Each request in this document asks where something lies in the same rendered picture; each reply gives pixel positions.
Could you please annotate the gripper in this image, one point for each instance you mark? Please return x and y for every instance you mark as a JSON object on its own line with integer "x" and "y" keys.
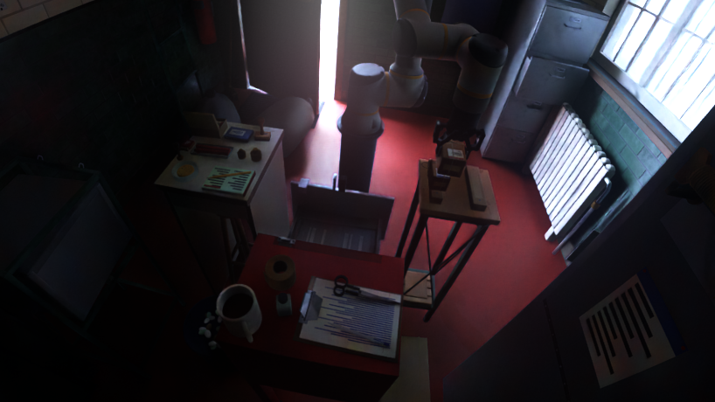
{"x": 460, "y": 127}

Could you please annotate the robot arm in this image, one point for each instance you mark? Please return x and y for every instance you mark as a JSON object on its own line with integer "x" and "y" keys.
{"x": 481, "y": 72}

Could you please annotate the brown labelled parcel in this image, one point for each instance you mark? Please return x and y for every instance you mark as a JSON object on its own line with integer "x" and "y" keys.
{"x": 452, "y": 158}

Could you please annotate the dark grey deposit housing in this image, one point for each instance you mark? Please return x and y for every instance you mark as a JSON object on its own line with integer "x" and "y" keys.
{"x": 342, "y": 204}

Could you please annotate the grey deposit drawer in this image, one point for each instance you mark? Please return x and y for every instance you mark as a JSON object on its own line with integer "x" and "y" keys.
{"x": 335, "y": 237}

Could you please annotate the red bin cabinet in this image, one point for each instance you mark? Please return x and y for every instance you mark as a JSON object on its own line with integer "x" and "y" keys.
{"x": 279, "y": 340}

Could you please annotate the wooden top metal stand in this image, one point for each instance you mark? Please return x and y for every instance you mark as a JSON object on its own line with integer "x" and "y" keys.
{"x": 455, "y": 204}

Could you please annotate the grey filing cabinet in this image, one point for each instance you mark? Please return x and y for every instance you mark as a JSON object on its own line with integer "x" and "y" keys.
{"x": 539, "y": 84}

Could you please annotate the white radiator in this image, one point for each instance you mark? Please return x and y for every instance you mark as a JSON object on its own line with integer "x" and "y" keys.
{"x": 570, "y": 167}

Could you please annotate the grey mail sack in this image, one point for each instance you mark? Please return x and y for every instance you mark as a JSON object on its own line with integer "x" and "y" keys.
{"x": 219, "y": 107}
{"x": 290, "y": 120}

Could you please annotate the black scissors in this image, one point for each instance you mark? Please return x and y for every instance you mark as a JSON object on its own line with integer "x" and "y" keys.
{"x": 343, "y": 288}

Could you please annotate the wooden hand stamp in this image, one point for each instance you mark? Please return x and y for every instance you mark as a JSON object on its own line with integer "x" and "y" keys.
{"x": 262, "y": 134}

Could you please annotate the dark door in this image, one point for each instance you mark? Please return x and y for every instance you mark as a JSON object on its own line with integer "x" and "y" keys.
{"x": 279, "y": 44}

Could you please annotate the small dark weight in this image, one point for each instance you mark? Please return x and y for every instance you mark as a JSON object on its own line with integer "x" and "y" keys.
{"x": 241, "y": 153}
{"x": 256, "y": 154}

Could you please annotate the dark tall cabinet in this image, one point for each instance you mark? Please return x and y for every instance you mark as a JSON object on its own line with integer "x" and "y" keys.
{"x": 614, "y": 279}

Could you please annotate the clipboard with lined paper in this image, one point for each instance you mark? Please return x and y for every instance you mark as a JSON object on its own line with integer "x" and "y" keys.
{"x": 352, "y": 324}

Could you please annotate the blue ink pad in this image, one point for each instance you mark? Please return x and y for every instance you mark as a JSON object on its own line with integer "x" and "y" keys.
{"x": 239, "y": 134}

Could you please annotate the barred window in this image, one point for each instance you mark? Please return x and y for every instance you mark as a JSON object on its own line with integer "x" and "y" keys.
{"x": 665, "y": 56}

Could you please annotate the brown tape roll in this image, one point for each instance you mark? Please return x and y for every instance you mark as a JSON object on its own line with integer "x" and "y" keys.
{"x": 280, "y": 272}

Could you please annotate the green lined ledger sheet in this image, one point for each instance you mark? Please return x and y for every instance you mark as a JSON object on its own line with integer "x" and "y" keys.
{"x": 228, "y": 181}

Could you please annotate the beige side table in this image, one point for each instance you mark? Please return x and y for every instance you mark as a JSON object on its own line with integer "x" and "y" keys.
{"x": 223, "y": 190}

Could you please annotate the small white bottle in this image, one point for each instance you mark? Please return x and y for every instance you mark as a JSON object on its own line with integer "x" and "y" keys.
{"x": 284, "y": 305}

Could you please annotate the red stamp pad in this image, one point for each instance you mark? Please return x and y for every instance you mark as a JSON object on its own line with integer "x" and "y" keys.
{"x": 211, "y": 149}

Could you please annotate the white striped sign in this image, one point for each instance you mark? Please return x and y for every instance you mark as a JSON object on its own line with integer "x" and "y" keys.
{"x": 625, "y": 329}

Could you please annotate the beige card box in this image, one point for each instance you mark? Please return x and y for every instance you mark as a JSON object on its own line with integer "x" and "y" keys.
{"x": 203, "y": 125}

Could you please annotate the white plate with yellow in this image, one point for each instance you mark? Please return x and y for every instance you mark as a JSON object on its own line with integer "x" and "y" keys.
{"x": 185, "y": 169}

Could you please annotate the red fire extinguisher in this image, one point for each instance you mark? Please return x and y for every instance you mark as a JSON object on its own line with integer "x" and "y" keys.
{"x": 206, "y": 22}

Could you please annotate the white mug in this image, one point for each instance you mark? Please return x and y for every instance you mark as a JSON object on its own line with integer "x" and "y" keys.
{"x": 239, "y": 313}

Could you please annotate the dark dish with white lumps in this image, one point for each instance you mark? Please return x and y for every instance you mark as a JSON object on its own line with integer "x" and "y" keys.
{"x": 208, "y": 332}

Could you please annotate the dark framed trolley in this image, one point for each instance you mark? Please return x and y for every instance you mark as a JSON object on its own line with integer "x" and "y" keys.
{"x": 67, "y": 246}

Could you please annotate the brown wooden rail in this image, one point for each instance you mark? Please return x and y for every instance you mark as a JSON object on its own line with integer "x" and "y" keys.
{"x": 476, "y": 189}

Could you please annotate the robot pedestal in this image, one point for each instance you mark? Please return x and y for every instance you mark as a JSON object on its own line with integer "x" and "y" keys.
{"x": 358, "y": 162}

